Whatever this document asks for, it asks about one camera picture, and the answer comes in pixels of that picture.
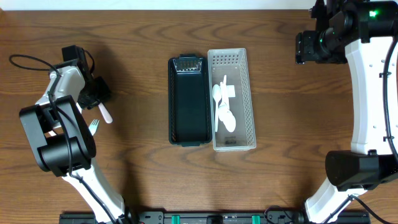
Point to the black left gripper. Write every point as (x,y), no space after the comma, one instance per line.
(97,93)

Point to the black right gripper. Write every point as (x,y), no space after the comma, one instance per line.
(309,50)

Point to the white plastic spoon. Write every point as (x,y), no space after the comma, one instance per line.
(105,113)
(224,81)
(227,118)
(217,96)
(224,96)

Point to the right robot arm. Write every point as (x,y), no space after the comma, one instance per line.
(362,34)

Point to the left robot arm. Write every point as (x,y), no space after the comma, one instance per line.
(62,142)

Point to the white plastic fork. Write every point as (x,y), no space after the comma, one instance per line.
(93,126)

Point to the clear plastic basket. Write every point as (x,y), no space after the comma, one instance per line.
(234,64)

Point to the black plastic basket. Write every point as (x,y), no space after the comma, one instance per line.
(189,101)

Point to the white label sticker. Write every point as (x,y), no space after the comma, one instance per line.
(231,91)

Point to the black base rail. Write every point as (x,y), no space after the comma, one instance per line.
(273,215)

